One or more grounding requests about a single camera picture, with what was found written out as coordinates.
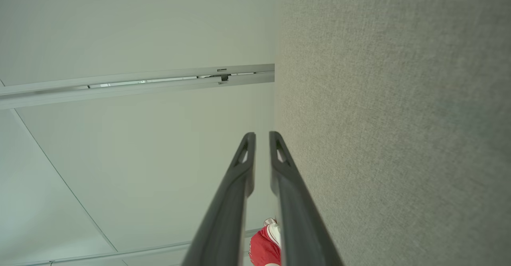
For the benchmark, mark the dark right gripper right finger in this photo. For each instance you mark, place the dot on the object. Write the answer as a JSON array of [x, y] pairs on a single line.
[[297, 226]]

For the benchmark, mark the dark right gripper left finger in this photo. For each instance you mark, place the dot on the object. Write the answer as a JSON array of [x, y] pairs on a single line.
[[223, 218]]

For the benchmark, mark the red basketball jersey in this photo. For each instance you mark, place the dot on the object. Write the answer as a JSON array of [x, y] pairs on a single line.
[[263, 250]]

